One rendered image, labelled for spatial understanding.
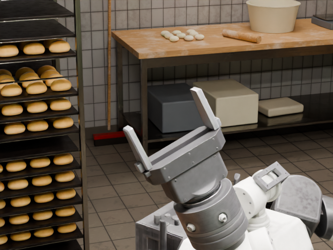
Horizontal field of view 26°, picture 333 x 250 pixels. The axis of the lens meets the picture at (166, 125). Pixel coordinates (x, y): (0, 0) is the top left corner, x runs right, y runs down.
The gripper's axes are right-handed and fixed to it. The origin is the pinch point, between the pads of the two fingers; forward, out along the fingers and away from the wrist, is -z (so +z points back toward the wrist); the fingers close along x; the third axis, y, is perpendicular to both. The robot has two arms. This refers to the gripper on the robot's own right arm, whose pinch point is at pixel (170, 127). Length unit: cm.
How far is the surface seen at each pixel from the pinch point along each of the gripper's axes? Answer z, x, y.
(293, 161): 213, 181, -370
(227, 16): 112, 215, -458
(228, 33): 109, 186, -402
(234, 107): 161, 165, -398
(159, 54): 91, 122, -382
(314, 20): 141, 270, -423
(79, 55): 34, 41, -234
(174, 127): 152, 116, -403
